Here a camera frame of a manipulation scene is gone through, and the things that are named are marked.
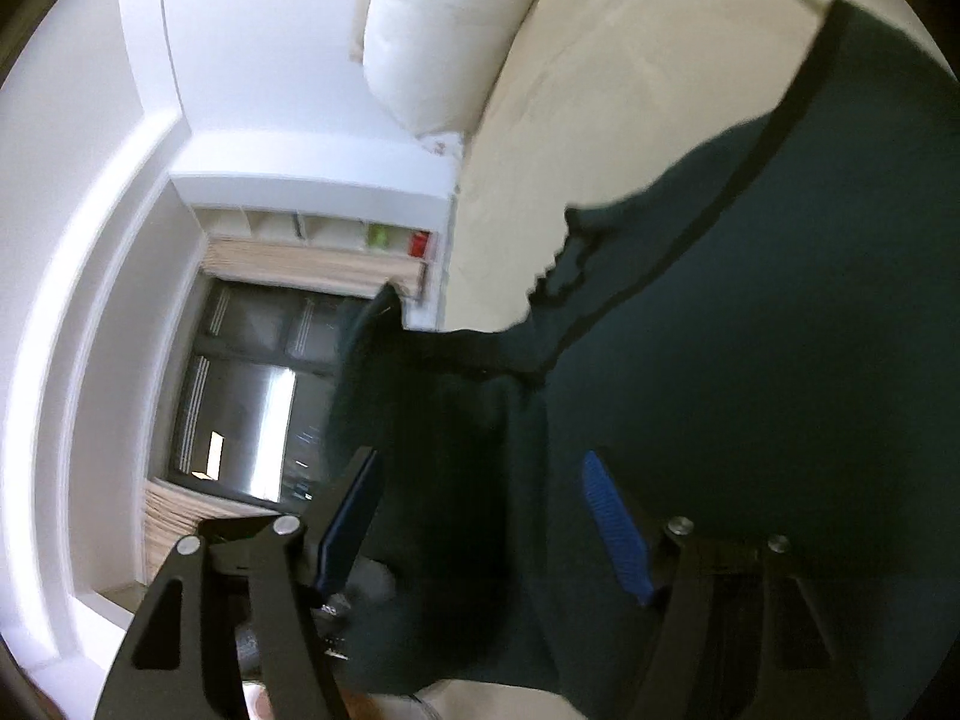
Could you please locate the red box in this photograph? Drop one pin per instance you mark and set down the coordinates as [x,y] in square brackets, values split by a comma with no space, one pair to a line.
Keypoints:
[420,245]

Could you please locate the white wall shelf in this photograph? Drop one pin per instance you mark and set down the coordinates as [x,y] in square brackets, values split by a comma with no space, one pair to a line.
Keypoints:
[300,199]

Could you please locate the white pillow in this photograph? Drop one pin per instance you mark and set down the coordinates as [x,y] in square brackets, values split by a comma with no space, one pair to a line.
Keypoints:
[442,37]

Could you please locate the beige window blind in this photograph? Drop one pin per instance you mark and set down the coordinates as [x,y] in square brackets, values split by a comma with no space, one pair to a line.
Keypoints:
[315,266]

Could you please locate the green bottle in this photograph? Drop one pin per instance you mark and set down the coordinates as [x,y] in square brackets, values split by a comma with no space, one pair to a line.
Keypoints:
[377,235]

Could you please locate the dark green sweater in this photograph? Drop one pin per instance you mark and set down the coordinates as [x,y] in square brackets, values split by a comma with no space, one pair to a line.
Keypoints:
[750,315]

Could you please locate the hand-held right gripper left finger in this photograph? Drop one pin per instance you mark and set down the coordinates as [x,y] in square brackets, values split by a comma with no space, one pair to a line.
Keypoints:
[347,529]

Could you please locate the dark window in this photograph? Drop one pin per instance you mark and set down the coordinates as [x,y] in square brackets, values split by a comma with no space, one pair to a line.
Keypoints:
[247,390]

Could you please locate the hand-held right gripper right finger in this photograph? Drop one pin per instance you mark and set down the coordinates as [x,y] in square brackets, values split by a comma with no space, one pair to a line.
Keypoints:
[615,525]

